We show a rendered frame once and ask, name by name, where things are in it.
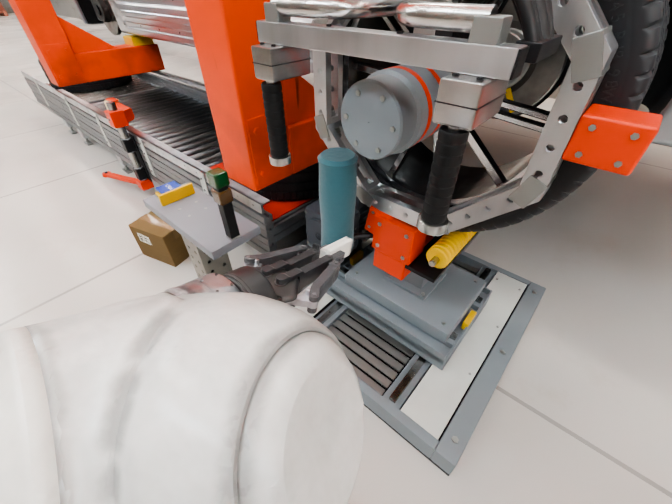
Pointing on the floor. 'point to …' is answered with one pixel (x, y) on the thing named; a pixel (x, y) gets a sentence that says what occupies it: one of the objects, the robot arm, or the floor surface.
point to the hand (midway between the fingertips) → (336, 251)
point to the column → (207, 261)
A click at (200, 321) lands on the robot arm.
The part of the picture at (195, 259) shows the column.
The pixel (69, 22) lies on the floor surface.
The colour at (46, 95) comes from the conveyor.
